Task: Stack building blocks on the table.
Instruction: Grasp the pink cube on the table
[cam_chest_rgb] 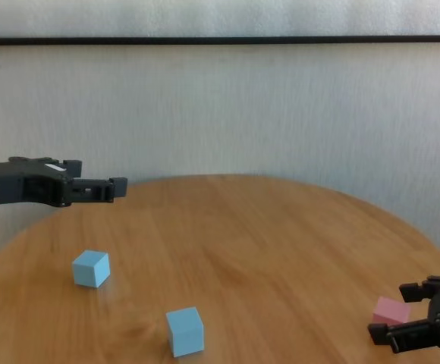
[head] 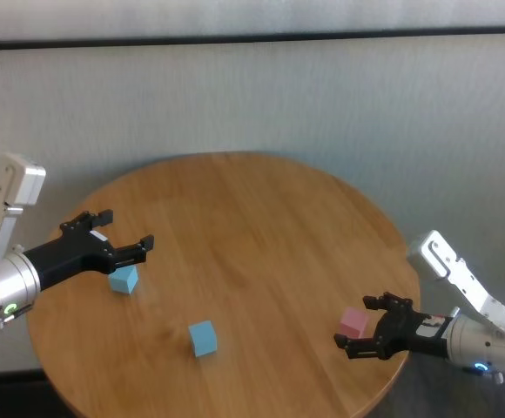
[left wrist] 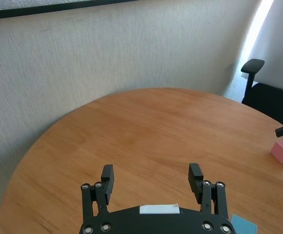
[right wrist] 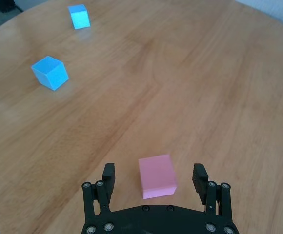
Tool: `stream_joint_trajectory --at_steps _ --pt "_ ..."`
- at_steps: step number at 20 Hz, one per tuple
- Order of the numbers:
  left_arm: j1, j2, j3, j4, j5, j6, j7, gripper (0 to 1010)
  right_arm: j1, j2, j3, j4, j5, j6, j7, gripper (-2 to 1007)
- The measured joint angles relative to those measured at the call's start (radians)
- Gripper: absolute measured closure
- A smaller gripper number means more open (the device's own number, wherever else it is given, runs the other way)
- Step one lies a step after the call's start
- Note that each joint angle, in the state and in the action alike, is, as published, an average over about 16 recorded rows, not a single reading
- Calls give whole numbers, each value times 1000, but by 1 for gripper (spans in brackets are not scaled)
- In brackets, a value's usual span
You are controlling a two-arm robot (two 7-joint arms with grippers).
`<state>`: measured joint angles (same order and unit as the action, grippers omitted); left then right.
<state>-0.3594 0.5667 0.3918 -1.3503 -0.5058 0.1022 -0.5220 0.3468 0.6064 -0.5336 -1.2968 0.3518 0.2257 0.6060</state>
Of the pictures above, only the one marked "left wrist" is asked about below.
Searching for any black office chair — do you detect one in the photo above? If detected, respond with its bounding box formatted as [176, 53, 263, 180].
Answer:
[241, 58, 283, 129]

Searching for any blue cube block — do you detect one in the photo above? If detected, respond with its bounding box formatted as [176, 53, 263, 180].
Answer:
[230, 214, 258, 234]

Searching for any black wall rail strip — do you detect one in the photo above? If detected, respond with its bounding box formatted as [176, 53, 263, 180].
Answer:
[0, 0, 142, 21]

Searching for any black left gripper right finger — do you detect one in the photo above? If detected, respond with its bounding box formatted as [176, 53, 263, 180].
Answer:
[187, 163, 229, 219]

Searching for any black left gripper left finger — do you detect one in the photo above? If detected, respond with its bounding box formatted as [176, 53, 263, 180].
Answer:
[81, 164, 115, 224]

